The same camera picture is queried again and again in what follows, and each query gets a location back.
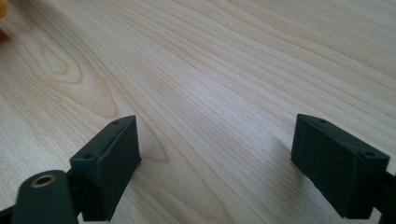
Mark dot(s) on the yellow object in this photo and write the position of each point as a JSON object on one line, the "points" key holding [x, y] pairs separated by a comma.
{"points": [[2, 12]]}

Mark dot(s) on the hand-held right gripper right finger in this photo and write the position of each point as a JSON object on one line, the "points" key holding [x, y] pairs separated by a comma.
{"points": [[336, 168]]}

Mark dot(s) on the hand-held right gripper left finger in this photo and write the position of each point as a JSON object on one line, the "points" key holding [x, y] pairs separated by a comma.
{"points": [[106, 174]]}

